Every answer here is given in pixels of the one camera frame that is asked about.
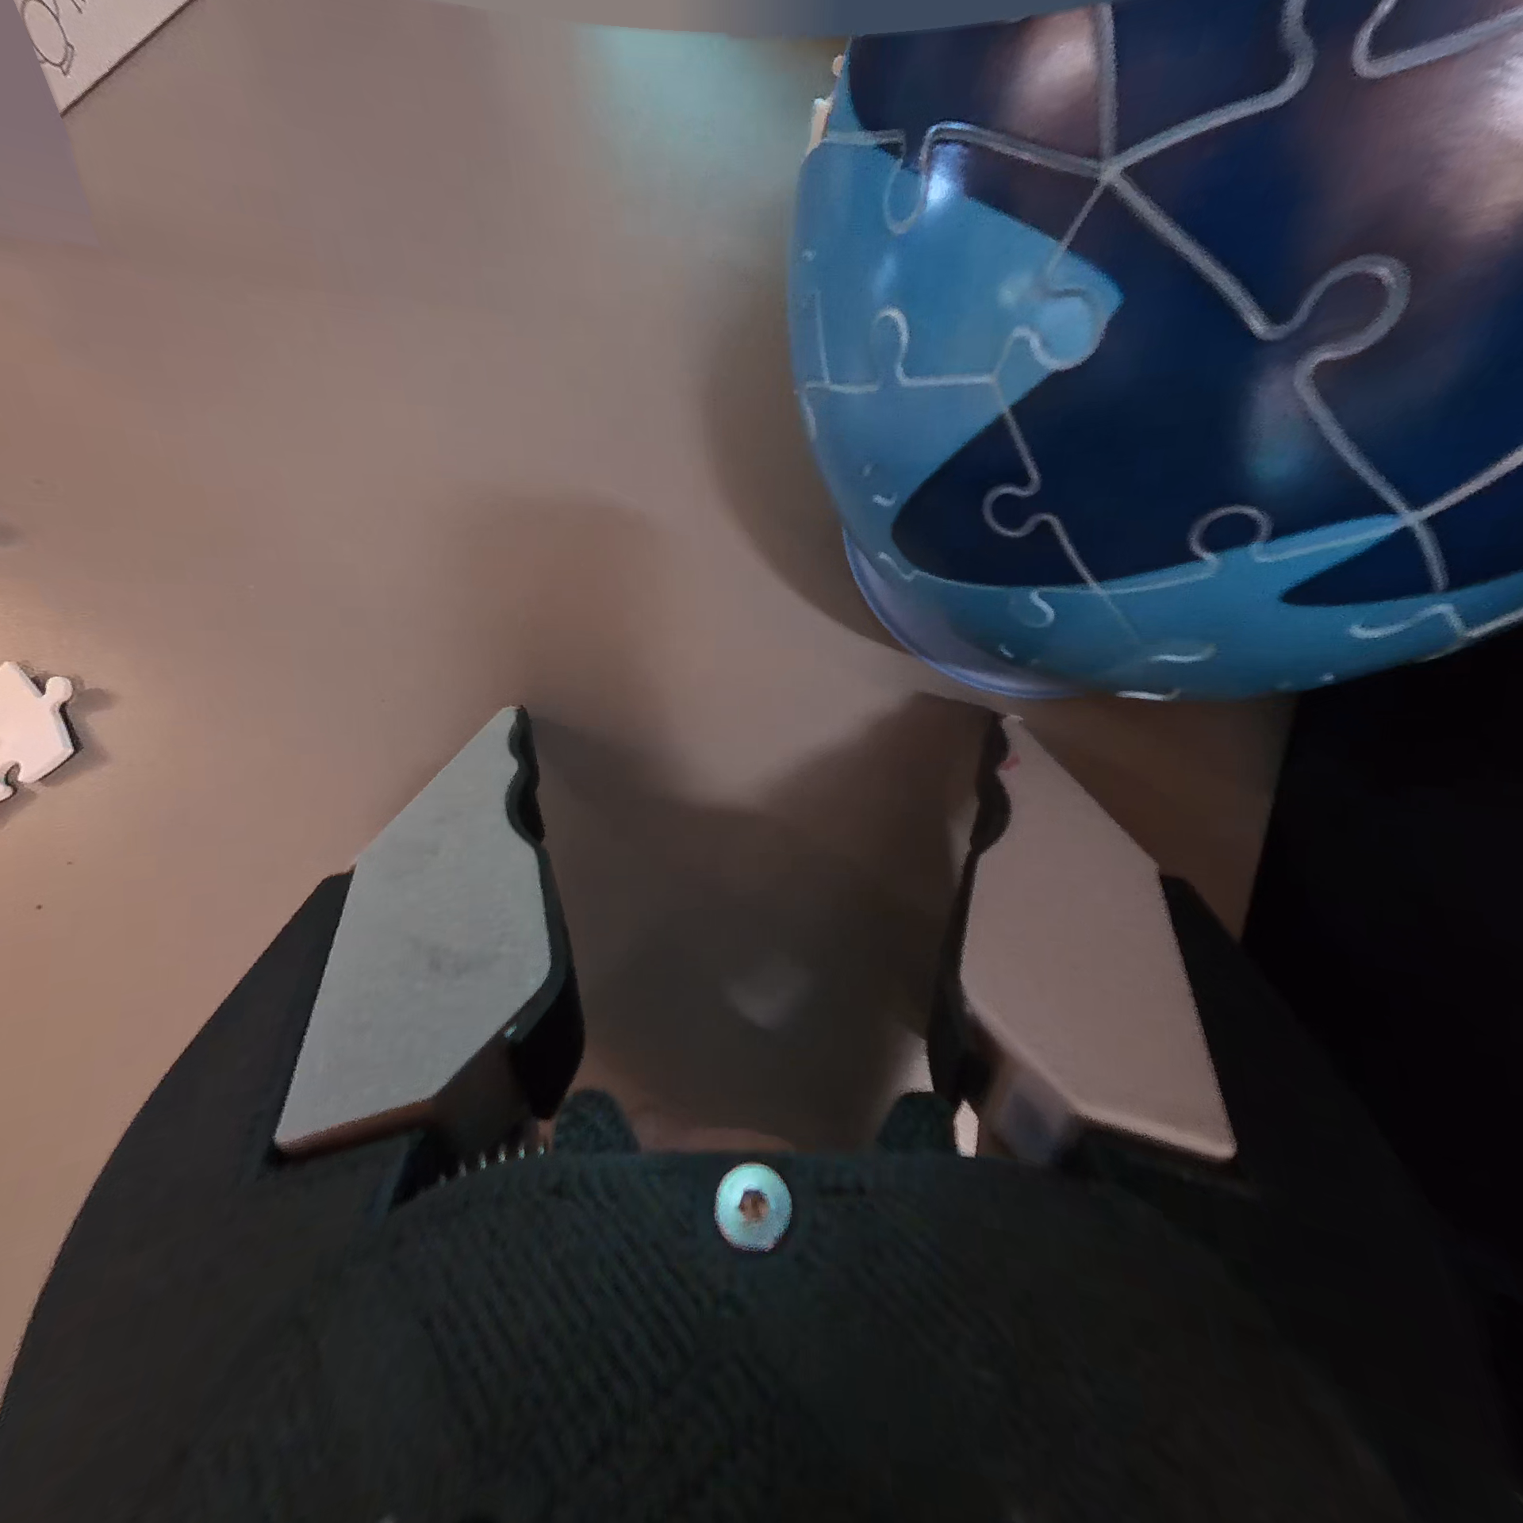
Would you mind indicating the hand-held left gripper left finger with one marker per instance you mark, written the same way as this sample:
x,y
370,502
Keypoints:
x,y
428,929

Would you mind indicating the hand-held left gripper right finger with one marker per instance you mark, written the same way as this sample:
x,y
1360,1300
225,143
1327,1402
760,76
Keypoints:
x,y
1070,952

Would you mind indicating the blue puzzle ball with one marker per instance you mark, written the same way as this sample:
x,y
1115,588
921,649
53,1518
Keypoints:
x,y
1189,357

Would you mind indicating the white puzzle piece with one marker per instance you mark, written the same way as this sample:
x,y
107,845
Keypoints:
x,y
29,725

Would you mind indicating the cartoon printed puzzle box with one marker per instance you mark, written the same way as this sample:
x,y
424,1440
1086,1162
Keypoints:
x,y
107,47

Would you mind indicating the person's dark clothed torso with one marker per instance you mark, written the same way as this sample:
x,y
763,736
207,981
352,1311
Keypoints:
x,y
1403,892

